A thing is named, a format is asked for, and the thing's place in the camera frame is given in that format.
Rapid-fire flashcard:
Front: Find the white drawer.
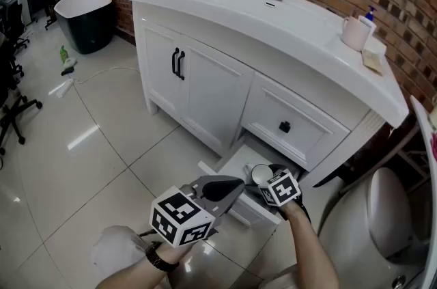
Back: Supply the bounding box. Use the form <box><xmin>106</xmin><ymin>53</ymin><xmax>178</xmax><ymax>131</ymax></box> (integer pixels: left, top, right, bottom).
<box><xmin>240</xmin><ymin>71</ymin><xmax>352</xmax><ymax>173</ymax></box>
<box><xmin>197</xmin><ymin>139</ymin><xmax>302</xmax><ymax>228</ymax></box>

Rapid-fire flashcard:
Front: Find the person's right leg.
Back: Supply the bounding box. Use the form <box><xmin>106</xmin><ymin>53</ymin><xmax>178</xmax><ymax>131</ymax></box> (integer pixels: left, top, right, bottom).
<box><xmin>257</xmin><ymin>262</ymin><xmax>298</xmax><ymax>289</ymax></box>

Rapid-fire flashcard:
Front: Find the white toilet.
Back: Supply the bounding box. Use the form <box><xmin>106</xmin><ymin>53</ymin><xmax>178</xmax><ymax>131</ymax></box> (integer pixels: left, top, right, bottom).
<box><xmin>318</xmin><ymin>166</ymin><xmax>432</xmax><ymax>289</ymax></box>

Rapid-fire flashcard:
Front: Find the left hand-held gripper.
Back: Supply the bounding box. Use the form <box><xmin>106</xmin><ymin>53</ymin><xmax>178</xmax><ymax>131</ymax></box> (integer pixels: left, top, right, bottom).
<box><xmin>149</xmin><ymin>174</ymin><xmax>245</xmax><ymax>249</ymax></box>

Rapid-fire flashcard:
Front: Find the white hand brush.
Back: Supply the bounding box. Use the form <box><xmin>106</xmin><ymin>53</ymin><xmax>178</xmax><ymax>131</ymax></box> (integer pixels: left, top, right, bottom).
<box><xmin>61</xmin><ymin>57</ymin><xmax>79</xmax><ymax>77</ymax></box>

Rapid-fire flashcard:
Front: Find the white cabinet door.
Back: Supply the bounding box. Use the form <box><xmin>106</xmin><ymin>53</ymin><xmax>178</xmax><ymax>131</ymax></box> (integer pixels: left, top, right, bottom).
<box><xmin>180</xmin><ymin>37</ymin><xmax>255</xmax><ymax>152</ymax></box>
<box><xmin>142</xmin><ymin>25</ymin><xmax>193</xmax><ymax>119</ymax></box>

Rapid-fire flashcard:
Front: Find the black office chair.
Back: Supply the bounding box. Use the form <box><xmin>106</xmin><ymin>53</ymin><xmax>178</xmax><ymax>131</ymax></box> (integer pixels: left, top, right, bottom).
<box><xmin>0</xmin><ymin>31</ymin><xmax>44</xmax><ymax>156</ymax></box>
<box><xmin>0</xmin><ymin>0</ymin><xmax>31</xmax><ymax>79</ymax></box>

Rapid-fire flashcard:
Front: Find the person's left forearm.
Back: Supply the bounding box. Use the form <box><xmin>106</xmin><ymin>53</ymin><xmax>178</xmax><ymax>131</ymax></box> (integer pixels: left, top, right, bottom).
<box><xmin>96</xmin><ymin>239</ymin><xmax>192</xmax><ymax>289</ymax></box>

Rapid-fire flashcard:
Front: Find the pale pink cup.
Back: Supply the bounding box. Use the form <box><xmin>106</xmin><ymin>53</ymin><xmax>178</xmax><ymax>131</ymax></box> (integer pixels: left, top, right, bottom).
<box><xmin>340</xmin><ymin>15</ymin><xmax>372</xmax><ymax>53</ymax></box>

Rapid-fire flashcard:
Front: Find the white power strip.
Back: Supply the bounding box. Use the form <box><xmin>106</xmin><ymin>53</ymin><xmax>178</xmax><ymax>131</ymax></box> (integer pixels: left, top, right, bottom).
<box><xmin>55</xmin><ymin>77</ymin><xmax>76</xmax><ymax>98</ymax></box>

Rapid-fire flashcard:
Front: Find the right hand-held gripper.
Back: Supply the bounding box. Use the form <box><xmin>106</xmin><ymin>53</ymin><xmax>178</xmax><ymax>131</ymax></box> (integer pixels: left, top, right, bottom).
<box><xmin>257</xmin><ymin>163</ymin><xmax>303</xmax><ymax>208</ymax></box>

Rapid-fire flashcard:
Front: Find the soap dispenser with blue pump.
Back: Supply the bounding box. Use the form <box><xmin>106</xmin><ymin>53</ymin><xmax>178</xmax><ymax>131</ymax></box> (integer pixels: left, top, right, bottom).
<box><xmin>357</xmin><ymin>5</ymin><xmax>378</xmax><ymax>40</ymax></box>

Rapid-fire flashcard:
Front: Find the white closed drawer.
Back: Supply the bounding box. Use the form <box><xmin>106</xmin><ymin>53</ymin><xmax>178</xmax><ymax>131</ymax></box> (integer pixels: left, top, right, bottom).
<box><xmin>240</xmin><ymin>71</ymin><xmax>352</xmax><ymax>173</ymax></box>

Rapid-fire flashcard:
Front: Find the white vanity cabinet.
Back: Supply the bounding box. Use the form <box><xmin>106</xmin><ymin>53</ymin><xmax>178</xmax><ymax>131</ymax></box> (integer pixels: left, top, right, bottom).
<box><xmin>131</xmin><ymin>0</ymin><xmax>387</xmax><ymax>190</ymax></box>

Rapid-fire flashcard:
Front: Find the dark wrist watch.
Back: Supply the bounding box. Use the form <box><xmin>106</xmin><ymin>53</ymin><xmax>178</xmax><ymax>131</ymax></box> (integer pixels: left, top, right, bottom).
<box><xmin>145</xmin><ymin>240</ymin><xmax>180</xmax><ymax>273</ymax></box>

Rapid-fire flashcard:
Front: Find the wooden stand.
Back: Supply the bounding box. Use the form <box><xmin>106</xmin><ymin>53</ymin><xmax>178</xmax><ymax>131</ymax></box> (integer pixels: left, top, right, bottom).
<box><xmin>337</xmin><ymin>116</ymin><xmax>432</xmax><ymax>195</ymax></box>

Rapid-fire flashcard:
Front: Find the black cabinet door handle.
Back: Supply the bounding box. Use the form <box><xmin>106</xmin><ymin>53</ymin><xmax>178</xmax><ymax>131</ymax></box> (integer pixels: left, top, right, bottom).
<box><xmin>177</xmin><ymin>51</ymin><xmax>186</xmax><ymax>81</ymax></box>
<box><xmin>171</xmin><ymin>47</ymin><xmax>180</xmax><ymax>77</ymax></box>

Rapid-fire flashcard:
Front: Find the white ceramic sink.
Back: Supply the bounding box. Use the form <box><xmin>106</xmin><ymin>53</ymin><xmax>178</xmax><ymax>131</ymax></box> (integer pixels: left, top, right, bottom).
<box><xmin>121</xmin><ymin>0</ymin><xmax>410</xmax><ymax>128</ymax></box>

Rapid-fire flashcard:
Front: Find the person's leg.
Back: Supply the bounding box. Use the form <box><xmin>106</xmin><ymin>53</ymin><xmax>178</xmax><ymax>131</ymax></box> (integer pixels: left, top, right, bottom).
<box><xmin>91</xmin><ymin>225</ymin><xmax>153</xmax><ymax>285</ymax></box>
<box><xmin>257</xmin><ymin>262</ymin><xmax>298</xmax><ymax>289</ymax></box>

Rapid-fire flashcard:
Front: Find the white power cable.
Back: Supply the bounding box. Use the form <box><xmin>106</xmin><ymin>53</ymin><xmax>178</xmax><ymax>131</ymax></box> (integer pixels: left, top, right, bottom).
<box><xmin>72</xmin><ymin>66</ymin><xmax>140</xmax><ymax>85</ymax></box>

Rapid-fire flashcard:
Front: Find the beige soap box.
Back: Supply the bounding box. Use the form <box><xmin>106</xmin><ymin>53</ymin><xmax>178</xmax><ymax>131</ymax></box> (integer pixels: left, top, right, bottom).
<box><xmin>361</xmin><ymin>37</ymin><xmax>388</xmax><ymax>77</ymax></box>

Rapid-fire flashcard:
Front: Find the black and white bathtub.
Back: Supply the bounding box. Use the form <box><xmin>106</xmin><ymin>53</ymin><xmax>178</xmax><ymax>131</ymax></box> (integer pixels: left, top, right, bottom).
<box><xmin>53</xmin><ymin>0</ymin><xmax>115</xmax><ymax>55</ymax></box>

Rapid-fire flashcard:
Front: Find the person's left leg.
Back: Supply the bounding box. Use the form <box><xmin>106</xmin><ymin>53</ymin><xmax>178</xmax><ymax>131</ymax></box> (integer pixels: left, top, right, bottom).
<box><xmin>91</xmin><ymin>225</ymin><xmax>153</xmax><ymax>285</ymax></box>

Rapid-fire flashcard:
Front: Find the person's right forearm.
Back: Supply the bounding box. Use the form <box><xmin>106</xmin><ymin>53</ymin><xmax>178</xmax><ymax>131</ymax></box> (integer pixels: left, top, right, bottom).
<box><xmin>279</xmin><ymin>199</ymin><xmax>341</xmax><ymax>289</ymax></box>

